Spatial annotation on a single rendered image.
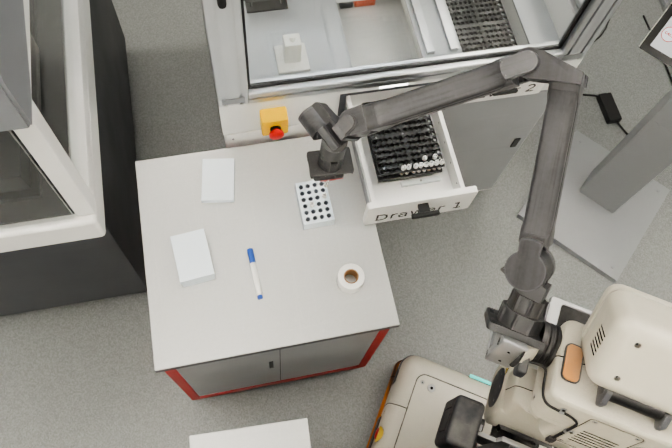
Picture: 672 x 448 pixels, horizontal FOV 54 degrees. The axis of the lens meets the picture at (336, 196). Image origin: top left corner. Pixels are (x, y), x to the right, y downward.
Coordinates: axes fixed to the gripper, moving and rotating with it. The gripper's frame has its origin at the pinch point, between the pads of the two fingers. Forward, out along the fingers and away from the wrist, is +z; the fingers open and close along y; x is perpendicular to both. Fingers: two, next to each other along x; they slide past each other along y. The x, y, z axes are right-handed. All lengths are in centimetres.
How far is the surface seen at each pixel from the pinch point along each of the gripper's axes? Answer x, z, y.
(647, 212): -6, 92, -143
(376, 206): 7.5, 4.7, -11.6
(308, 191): -4.7, 19.2, 2.6
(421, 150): -7.6, 7.7, -27.5
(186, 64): -104, 102, 35
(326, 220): 4.7, 18.0, -0.6
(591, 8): -28, -20, -70
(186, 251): 8.1, 17.1, 36.4
